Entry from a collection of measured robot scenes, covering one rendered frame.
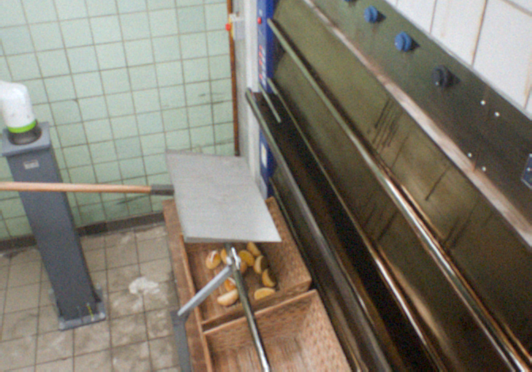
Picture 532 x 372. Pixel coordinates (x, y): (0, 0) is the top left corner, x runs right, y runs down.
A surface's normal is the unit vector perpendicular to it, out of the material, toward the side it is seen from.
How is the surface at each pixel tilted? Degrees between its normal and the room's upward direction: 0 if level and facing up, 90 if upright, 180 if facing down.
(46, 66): 90
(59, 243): 90
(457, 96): 90
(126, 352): 0
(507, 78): 90
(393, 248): 70
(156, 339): 0
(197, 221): 15
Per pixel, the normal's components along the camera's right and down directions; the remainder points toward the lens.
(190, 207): 0.23, -0.81
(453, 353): -0.91, -0.11
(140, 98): 0.25, 0.58
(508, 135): -0.97, 0.17
